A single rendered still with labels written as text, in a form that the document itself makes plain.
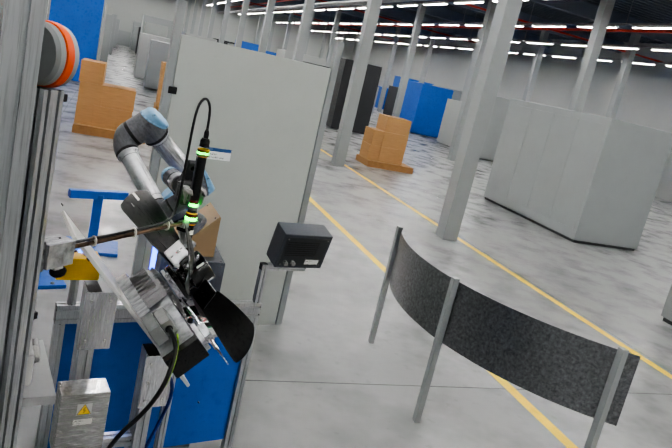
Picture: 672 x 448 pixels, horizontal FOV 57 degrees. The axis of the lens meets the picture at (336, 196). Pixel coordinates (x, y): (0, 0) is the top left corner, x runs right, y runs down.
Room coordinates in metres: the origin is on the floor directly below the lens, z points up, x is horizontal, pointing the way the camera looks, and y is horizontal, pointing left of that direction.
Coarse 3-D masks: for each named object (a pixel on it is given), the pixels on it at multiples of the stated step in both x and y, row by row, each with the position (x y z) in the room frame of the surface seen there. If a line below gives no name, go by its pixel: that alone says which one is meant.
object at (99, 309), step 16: (96, 304) 1.84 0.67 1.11; (112, 304) 1.87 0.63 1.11; (96, 320) 1.85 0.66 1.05; (112, 320) 1.88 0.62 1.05; (80, 336) 1.82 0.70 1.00; (96, 336) 1.85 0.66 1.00; (144, 368) 1.95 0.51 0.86; (160, 368) 1.98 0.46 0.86; (144, 384) 1.95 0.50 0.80; (160, 384) 1.99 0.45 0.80; (144, 400) 1.96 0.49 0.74; (160, 400) 1.99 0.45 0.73
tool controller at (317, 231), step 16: (288, 224) 2.83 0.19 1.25; (304, 224) 2.89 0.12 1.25; (272, 240) 2.83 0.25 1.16; (288, 240) 2.75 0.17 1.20; (304, 240) 2.80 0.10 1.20; (320, 240) 2.84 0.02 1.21; (272, 256) 2.80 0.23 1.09; (288, 256) 2.79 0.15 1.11; (304, 256) 2.83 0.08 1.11; (320, 256) 2.88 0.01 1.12
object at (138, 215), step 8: (136, 192) 2.11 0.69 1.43; (144, 192) 2.16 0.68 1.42; (128, 200) 2.04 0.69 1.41; (136, 200) 2.08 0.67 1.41; (144, 200) 2.12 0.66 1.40; (152, 200) 2.17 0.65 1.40; (128, 208) 2.01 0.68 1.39; (136, 208) 2.05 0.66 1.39; (144, 208) 2.09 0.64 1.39; (152, 208) 2.12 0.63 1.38; (160, 208) 2.17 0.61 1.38; (128, 216) 1.99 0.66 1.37; (136, 216) 2.03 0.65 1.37; (144, 216) 2.06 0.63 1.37; (152, 216) 2.09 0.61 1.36; (160, 216) 2.13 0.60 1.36; (136, 224) 2.01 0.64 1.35; (144, 224) 2.04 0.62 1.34; (152, 224) 2.07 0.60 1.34; (152, 232) 2.05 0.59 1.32; (160, 232) 2.08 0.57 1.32; (168, 232) 2.11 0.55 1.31; (176, 232) 2.14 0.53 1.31; (152, 240) 2.03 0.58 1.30; (160, 240) 2.06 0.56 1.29; (168, 240) 2.09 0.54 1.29; (176, 240) 2.11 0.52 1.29; (160, 248) 2.04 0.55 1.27
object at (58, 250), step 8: (48, 240) 1.59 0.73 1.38; (56, 240) 1.60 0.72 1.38; (64, 240) 1.61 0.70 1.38; (72, 240) 1.63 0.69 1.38; (48, 248) 1.55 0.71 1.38; (56, 248) 1.57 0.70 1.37; (64, 248) 1.60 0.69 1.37; (72, 248) 1.62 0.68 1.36; (48, 256) 1.55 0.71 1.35; (56, 256) 1.57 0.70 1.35; (64, 256) 1.60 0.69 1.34; (72, 256) 1.63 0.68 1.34; (48, 264) 1.55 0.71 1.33; (56, 264) 1.58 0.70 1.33; (64, 264) 1.60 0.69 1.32
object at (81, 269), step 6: (78, 252) 2.34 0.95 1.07; (96, 252) 2.38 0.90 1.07; (78, 258) 2.28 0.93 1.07; (84, 258) 2.29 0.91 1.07; (72, 264) 2.26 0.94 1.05; (78, 264) 2.27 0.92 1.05; (84, 264) 2.28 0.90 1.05; (90, 264) 2.30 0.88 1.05; (72, 270) 2.26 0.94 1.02; (78, 270) 2.27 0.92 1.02; (84, 270) 2.29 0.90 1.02; (90, 270) 2.30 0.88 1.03; (96, 270) 2.31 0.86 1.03; (66, 276) 2.25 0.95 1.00; (72, 276) 2.26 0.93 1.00; (78, 276) 2.28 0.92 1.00; (84, 276) 2.29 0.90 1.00; (90, 276) 2.30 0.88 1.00; (96, 276) 2.31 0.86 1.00
